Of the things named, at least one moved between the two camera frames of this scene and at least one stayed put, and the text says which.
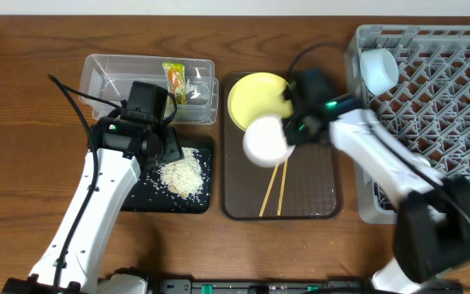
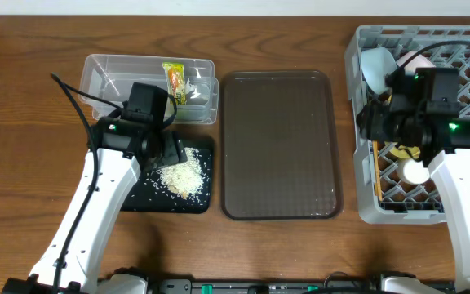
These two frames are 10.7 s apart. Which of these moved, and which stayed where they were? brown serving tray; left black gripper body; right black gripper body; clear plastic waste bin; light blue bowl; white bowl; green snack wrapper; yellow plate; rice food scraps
Moved: right black gripper body; yellow plate; white bowl
Stayed: left black gripper body; light blue bowl; brown serving tray; clear plastic waste bin; green snack wrapper; rice food scraps
